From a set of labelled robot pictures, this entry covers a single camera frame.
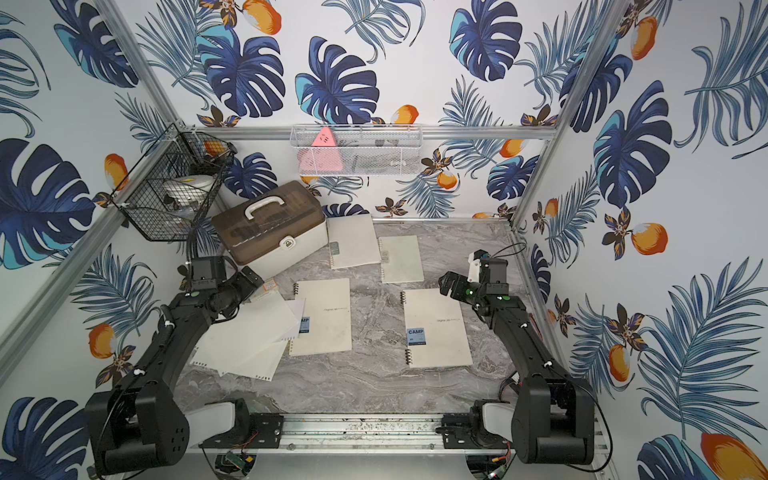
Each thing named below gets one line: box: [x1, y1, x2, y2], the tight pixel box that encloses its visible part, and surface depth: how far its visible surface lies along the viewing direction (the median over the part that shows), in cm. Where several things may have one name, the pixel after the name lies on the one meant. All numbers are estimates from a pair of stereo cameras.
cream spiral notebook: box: [326, 214, 381, 270], surface depth 116 cm
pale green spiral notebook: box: [378, 235, 425, 284], surface depth 111 cm
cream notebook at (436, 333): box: [400, 289, 473, 369], surface depth 93 cm
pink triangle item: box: [297, 127, 344, 173], surface depth 92 cm
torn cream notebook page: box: [201, 326, 298, 382], surface depth 88 cm
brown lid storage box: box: [211, 180, 329, 280], surface depth 99 cm
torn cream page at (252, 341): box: [190, 291, 305, 381], surface depth 90 cm
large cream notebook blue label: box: [289, 278, 352, 357], surface depth 95 cm
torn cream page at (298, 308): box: [272, 298, 306, 343], surface depth 96 cm
